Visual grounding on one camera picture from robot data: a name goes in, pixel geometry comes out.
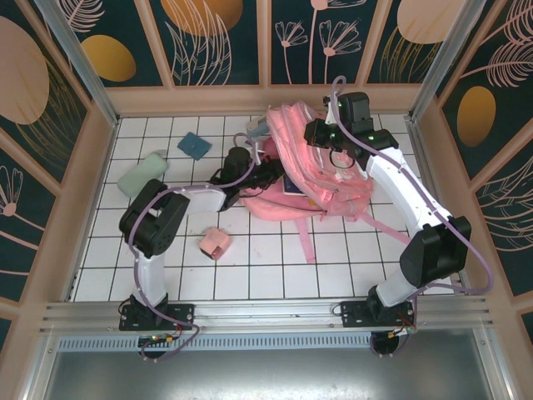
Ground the mint green pencil case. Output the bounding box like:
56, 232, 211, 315
116, 150, 171, 199

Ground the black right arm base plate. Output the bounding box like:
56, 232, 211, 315
340, 299, 417, 330

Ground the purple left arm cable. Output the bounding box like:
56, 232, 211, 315
127, 132, 262, 363

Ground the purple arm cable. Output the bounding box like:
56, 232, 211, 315
324, 76, 496, 359
127, 132, 262, 363

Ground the small pink box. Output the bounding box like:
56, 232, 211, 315
198, 227, 232, 262

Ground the aluminium mounting rail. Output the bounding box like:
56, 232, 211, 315
38, 295, 496, 335

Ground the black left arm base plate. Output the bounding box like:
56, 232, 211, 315
119, 302, 197, 333

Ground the grey teal stationery box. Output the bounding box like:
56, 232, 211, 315
247, 117, 271, 138

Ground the aluminium corner post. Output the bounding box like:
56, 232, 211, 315
32, 0, 122, 128
410, 0, 501, 122

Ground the dark blue book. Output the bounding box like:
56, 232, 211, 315
282, 174, 309, 197

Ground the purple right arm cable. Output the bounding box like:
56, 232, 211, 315
324, 76, 496, 359

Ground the slotted grey cable tray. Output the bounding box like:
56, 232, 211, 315
56, 336, 489, 353

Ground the small teal notebook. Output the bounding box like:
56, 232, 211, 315
177, 132, 212, 162

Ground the grey metal sheet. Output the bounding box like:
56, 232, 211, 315
24, 328, 511, 400

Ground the pink student backpack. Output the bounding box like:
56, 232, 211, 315
239, 102, 411, 264

